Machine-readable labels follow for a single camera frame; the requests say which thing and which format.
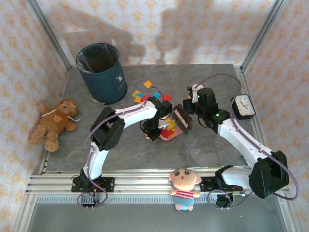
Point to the cartoon face hand brush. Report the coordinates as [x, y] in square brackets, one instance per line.
[183, 120]

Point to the yellow paper scrap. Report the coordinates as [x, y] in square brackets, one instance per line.
[172, 124]

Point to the pink plastic dustpan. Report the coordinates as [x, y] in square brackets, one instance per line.
[179, 131]

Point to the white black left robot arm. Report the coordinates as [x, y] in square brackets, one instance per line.
[135, 113]

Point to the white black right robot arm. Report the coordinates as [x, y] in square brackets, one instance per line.
[241, 140]

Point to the black square alarm clock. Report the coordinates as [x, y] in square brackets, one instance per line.
[243, 106]

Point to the dark blue trash bin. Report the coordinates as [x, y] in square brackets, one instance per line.
[106, 87]

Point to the cartoon boy plush doll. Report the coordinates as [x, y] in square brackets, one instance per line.
[184, 180]

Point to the perforated metal strip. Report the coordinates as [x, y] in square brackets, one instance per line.
[144, 199]

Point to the brown teddy bear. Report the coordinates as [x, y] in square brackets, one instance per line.
[55, 120]

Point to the grey metal lower panel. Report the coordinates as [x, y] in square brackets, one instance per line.
[144, 217]

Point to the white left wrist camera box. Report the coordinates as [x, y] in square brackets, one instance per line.
[163, 125]

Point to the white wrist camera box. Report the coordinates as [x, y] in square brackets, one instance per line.
[163, 125]
[196, 90]

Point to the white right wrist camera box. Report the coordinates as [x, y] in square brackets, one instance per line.
[196, 90]

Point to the aluminium mounting rail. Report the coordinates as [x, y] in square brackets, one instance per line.
[144, 183]

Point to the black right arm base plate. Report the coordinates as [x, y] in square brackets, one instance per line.
[207, 184]

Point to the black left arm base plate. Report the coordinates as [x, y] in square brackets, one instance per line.
[108, 183]

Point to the aluminium frame post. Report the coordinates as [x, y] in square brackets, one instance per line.
[269, 24]
[40, 14]

